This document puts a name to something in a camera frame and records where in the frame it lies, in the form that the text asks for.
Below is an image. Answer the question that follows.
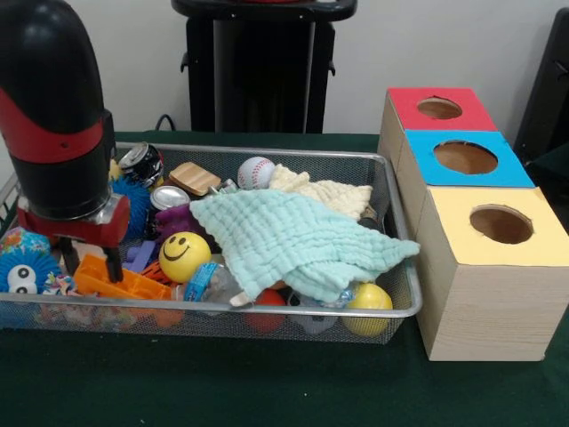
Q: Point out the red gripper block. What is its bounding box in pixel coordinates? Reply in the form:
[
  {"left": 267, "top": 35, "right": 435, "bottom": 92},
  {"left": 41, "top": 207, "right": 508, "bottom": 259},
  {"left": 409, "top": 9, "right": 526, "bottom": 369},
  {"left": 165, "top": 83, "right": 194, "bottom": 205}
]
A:
[{"left": 17, "top": 194, "right": 132, "bottom": 284}]

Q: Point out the orange plastic toy block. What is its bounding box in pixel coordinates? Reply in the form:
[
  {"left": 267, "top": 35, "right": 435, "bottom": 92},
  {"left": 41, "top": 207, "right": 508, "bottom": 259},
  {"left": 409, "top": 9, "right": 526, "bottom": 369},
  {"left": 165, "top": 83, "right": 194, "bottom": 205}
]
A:
[{"left": 73, "top": 254, "right": 174, "bottom": 300}]

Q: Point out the mint knitted cloth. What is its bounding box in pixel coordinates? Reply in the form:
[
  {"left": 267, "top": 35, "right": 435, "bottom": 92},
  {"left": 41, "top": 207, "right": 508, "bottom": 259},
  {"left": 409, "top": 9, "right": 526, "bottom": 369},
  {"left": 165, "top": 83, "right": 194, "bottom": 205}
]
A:
[{"left": 189, "top": 189, "right": 421, "bottom": 303}]

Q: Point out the silver mesh bin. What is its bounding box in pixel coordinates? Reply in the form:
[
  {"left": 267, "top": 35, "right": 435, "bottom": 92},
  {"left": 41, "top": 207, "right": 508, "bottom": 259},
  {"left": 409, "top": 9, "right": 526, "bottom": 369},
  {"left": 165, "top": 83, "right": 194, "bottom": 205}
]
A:
[{"left": 0, "top": 141, "right": 423, "bottom": 346}]

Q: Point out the wooden three-hole box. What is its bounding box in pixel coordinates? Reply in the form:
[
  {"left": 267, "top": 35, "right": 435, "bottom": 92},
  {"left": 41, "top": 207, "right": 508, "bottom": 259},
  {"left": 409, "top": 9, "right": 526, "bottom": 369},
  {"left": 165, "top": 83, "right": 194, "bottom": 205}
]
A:
[{"left": 377, "top": 87, "right": 560, "bottom": 362}]

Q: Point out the blue spiky ball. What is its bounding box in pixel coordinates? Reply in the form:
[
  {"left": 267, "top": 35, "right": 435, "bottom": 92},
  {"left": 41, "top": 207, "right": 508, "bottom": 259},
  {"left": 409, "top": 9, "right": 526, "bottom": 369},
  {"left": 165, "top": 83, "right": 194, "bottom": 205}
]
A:
[{"left": 110, "top": 177, "right": 152, "bottom": 241}]

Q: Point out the yellow smiley ball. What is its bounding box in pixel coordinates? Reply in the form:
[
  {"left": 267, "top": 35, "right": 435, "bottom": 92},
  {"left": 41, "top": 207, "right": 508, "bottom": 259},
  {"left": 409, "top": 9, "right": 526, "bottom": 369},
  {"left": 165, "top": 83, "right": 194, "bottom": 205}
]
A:
[{"left": 158, "top": 230, "right": 212, "bottom": 285}]

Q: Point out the crushed dark drink can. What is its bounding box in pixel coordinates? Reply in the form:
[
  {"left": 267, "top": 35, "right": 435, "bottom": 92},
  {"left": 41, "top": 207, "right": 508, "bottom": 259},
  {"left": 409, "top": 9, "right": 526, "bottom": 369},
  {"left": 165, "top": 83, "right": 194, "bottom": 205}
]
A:
[{"left": 117, "top": 141, "right": 165, "bottom": 184}]

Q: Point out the crushed clear plastic bottle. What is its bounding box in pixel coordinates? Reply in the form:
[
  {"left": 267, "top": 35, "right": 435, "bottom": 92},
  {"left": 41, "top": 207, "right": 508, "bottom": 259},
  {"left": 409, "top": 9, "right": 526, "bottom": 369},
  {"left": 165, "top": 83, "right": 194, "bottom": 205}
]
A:
[{"left": 181, "top": 262, "right": 244, "bottom": 304}]

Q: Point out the striped wooden block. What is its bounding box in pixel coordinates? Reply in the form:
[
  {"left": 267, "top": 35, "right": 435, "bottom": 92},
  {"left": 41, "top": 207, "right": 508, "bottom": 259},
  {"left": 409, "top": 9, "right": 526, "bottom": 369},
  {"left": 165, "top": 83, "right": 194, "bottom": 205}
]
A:
[{"left": 168, "top": 162, "right": 222, "bottom": 197}]

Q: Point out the white baseball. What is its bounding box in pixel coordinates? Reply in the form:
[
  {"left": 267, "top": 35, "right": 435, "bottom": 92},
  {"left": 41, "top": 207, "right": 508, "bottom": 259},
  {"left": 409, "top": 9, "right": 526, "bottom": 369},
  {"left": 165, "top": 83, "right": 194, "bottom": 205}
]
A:
[{"left": 236, "top": 156, "right": 276, "bottom": 190}]

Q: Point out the cream knitted cloth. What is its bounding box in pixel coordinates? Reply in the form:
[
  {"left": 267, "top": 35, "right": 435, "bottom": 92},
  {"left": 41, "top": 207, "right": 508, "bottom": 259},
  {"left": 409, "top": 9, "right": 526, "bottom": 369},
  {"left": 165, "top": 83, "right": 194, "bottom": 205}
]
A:
[{"left": 268, "top": 163, "right": 373, "bottom": 222}]

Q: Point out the plain yellow ball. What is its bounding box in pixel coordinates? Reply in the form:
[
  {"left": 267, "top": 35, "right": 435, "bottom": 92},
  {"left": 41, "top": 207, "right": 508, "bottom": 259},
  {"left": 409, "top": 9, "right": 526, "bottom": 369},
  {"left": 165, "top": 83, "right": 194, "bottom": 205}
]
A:
[{"left": 344, "top": 283, "right": 395, "bottom": 337}]

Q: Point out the black upright panel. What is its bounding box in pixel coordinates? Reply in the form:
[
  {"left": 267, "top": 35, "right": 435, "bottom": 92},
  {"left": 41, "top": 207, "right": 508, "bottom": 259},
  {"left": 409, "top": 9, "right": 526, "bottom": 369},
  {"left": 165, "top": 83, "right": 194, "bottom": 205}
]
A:
[{"left": 513, "top": 7, "right": 569, "bottom": 179}]

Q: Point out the black cable loop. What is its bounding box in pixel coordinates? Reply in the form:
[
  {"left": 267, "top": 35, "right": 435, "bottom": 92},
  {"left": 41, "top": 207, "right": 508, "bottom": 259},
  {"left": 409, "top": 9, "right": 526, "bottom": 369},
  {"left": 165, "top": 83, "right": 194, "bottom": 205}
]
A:
[{"left": 154, "top": 114, "right": 180, "bottom": 133}]

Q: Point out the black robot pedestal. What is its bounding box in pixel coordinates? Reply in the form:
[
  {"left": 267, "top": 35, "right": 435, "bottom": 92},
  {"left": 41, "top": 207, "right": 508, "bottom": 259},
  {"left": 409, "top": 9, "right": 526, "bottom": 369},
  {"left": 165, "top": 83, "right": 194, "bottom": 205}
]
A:
[{"left": 171, "top": 0, "right": 359, "bottom": 134}]

